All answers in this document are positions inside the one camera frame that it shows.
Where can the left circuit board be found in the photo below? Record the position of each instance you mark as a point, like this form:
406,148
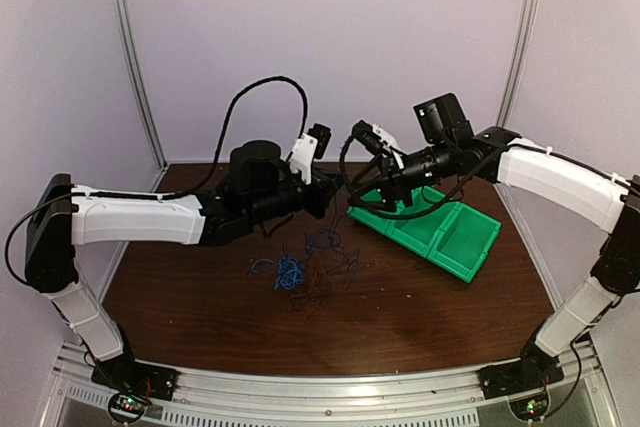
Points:
126,409

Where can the circuit board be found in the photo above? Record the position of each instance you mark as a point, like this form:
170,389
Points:
126,409
529,409

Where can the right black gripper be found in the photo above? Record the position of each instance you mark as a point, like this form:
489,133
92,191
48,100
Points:
391,174

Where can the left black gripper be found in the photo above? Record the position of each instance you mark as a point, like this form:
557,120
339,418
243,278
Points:
324,191

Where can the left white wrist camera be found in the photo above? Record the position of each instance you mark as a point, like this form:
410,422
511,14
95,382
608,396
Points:
306,149

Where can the green three-compartment bin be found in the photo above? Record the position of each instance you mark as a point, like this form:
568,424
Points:
457,238

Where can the left aluminium frame post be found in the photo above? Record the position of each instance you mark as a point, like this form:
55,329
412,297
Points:
133,67

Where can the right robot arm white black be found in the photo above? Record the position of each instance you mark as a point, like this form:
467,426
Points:
500,156

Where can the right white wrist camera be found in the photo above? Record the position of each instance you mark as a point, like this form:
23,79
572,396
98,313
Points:
377,140

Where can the right aluminium frame post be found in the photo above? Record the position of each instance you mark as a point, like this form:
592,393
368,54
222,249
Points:
523,35

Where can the front aluminium rail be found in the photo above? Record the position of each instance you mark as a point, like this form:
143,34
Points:
448,397

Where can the aluminium frame post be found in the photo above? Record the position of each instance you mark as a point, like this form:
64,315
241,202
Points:
523,35
133,67

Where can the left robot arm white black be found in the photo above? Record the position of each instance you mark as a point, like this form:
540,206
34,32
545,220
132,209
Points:
260,186

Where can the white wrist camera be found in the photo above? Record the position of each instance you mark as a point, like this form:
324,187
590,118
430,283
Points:
306,149
377,140

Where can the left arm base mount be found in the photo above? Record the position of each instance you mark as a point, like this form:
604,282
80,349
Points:
140,379

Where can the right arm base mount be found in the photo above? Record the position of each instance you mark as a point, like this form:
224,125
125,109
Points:
508,379

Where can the right circuit board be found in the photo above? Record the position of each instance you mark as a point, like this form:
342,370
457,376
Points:
529,409

